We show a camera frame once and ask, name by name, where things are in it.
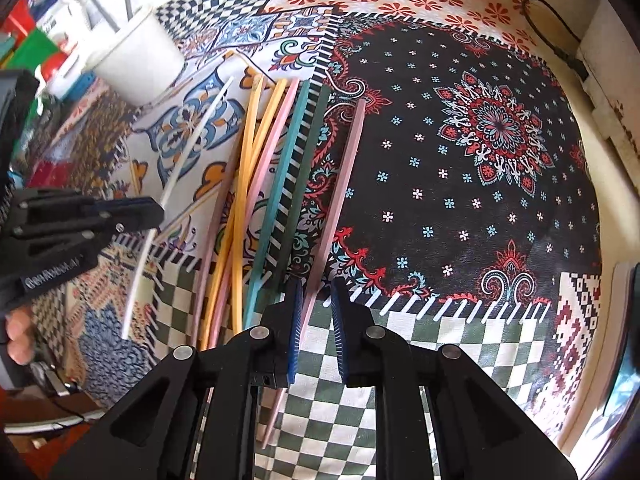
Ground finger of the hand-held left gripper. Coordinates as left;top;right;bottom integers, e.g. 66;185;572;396
0;232;108;311
10;187;166;236

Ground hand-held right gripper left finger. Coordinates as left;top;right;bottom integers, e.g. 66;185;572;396
50;277;306;480

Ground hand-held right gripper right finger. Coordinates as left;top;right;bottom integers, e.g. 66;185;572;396
330;277;578;480

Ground yellow chopstick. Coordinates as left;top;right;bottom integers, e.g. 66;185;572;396
231;76;265;338
199;78;288;351

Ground white cup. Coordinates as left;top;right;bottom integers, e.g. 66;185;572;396
82;5;186;107

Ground dark brown chopsticks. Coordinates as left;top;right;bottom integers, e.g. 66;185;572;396
243;81;312;333

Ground grey metal chopsticks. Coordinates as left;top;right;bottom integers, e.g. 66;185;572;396
260;99;367;448

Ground dark green chopstick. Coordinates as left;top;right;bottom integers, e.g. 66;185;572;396
272;85;332;293

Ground person's left hand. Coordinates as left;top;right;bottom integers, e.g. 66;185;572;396
5;309;37;365

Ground green plastic panel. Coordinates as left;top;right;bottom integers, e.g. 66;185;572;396
7;29;62;70

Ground red plastic panel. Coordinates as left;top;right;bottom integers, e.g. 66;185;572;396
0;0;37;36

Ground white and blue plastic bag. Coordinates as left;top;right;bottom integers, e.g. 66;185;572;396
25;0;101;46

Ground patchwork printed tablecloth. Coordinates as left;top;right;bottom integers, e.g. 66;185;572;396
30;0;616;480

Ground black cable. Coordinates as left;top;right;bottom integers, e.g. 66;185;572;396
521;0;591;82

